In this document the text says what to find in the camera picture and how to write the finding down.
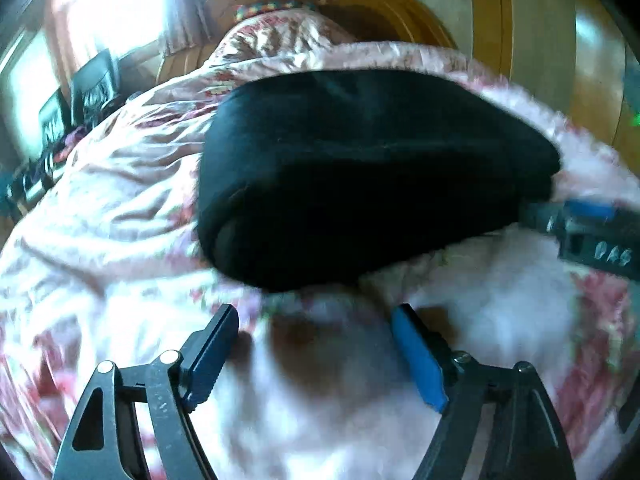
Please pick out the pink floral blanket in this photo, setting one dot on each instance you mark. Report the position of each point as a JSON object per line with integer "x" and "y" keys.
{"x": 125, "y": 220}

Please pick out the black bag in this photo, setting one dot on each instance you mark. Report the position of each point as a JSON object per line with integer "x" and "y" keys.
{"x": 95, "y": 85}
{"x": 54, "y": 117}

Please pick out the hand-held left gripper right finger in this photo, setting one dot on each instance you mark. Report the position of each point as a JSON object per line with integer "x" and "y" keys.
{"x": 417, "y": 355}

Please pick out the wooden headboard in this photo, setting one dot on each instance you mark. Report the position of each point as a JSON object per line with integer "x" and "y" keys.
{"x": 400, "y": 5}

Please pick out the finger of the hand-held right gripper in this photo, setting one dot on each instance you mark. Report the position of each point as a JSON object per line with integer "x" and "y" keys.
{"x": 587, "y": 209}

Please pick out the wooden wardrobe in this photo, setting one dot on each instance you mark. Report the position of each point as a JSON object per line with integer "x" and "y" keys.
{"x": 600, "y": 60}

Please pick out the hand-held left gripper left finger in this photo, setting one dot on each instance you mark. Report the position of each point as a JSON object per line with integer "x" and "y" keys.
{"x": 210, "y": 360}

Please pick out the black pants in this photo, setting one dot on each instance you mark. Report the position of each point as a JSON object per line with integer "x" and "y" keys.
{"x": 350, "y": 170}

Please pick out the colourful woven trim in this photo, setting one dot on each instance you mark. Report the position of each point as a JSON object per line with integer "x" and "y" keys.
{"x": 270, "y": 8}

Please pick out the bright window with wooden frame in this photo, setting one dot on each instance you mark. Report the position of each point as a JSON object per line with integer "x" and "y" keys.
{"x": 100, "y": 5}

